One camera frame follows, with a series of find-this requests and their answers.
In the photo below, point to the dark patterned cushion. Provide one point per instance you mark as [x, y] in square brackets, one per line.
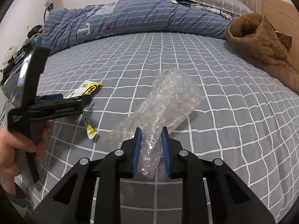
[285, 39]

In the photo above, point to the blue desk lamp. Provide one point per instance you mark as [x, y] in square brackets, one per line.
[49, 5]

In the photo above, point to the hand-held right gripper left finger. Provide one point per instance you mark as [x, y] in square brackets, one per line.
[136, 149]

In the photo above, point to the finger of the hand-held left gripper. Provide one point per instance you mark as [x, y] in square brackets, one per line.
[85, 101]
[55, 96]

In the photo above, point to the clear bubble wrap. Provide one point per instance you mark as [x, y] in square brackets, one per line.
[168, 98]

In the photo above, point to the dark storage box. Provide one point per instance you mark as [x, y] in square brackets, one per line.
[22, 51]

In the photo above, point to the person's left hand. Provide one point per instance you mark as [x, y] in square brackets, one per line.
[8, 158]

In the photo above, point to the brown fleece garment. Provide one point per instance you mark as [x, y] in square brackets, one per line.
[264, 51]

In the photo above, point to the grey suitcase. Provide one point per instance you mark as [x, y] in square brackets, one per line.
[11, 84]

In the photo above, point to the striped folded cloth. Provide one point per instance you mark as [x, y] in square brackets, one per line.
[219, 12]

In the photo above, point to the blue striped duvet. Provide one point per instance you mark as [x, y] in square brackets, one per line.
[144, 16]

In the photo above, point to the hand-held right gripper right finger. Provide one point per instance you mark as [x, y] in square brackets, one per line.
[166, 154]

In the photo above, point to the teal suitcase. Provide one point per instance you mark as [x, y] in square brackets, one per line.
[37, 42]

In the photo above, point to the black small device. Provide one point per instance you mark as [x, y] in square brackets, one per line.
[35, 29]

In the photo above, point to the yellow white wrapper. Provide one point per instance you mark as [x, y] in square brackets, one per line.
[86, 89]

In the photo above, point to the white small appliance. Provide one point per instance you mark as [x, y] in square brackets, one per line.
[10, 52]

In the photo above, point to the yellow white wrapper strip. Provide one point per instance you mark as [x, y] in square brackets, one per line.
[90, 130]

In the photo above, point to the wooden headboard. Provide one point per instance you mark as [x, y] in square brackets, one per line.
[280, 14]

